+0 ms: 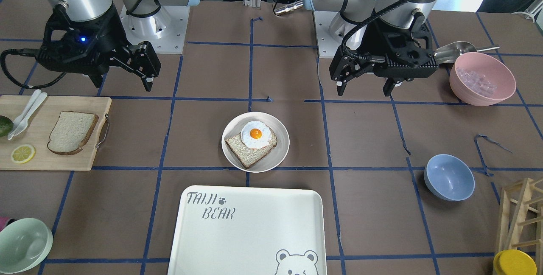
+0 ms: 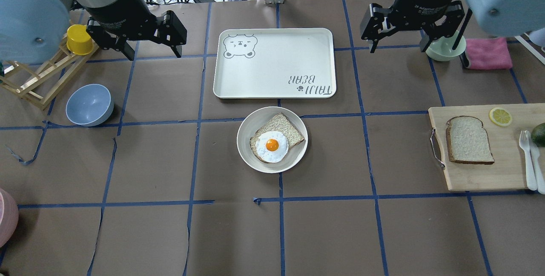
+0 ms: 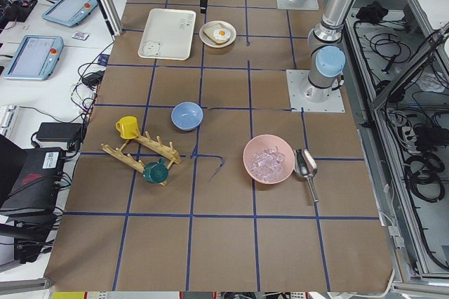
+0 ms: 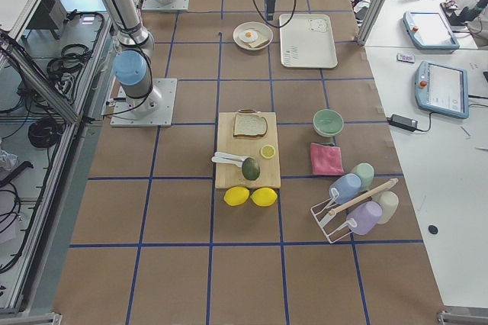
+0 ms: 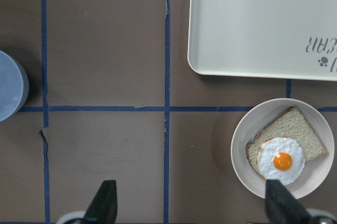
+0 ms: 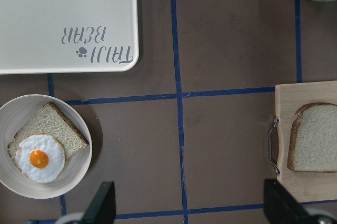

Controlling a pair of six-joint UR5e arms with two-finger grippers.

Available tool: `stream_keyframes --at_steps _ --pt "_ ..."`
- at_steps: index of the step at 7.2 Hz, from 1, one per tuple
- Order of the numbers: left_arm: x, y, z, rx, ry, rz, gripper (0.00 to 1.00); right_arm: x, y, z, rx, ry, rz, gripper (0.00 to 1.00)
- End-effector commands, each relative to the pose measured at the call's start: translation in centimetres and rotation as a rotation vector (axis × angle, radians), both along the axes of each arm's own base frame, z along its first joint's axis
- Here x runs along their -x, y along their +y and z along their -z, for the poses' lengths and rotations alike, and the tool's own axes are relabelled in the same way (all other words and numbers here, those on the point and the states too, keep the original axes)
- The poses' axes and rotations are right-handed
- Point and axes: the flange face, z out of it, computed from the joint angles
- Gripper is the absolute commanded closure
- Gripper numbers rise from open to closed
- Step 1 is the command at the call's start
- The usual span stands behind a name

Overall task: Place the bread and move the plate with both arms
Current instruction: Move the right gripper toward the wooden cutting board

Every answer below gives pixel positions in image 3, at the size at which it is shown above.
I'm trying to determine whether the white round plate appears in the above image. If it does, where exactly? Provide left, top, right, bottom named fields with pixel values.
left=199, top=20, right=236, bottom=48

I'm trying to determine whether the white bear tray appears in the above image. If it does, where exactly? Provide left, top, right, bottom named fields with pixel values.
left=138, top=8, right=196, bottom=60

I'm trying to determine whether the blue bowl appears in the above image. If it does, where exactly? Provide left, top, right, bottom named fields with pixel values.
left=171, top=102, right=203, bottom=131

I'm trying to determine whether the far teach pendant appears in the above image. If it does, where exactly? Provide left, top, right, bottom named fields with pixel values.
left=42, top=0, right=98, bottom=27

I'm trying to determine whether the teach pendant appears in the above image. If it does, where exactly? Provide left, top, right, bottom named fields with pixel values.
left=42, top=0, right=98, bottom=27
left=4, top=35, right=64, bottom=81

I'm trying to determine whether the yellow mug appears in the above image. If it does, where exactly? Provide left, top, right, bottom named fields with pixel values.
left=115, top=116, right=140, bottom=140

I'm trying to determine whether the wooden cup rack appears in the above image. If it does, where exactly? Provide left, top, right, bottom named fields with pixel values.
left=100, top=130, right=182, bottom=187

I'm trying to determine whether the near teach pendant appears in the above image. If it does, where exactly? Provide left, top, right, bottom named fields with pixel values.
left=4, top=35, right=64, bottom=81

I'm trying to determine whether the pink bowl with ice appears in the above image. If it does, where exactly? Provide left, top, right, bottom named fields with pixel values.
left=243, top=134, right=295, bottom=185

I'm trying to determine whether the dark green mug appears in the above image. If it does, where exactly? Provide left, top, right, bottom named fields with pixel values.
left=142, top=158, right=168, bottom=184

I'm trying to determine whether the large black power brick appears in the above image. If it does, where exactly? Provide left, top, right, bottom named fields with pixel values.
left=36, top=122, right=81, bottom=142

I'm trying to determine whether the metal scoop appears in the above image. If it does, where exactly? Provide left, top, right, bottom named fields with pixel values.
left=294, top=149, right=319, bottom=203

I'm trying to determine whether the black computer box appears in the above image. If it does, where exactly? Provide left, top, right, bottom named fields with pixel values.
left=1, top=147, right=66, bottom=217

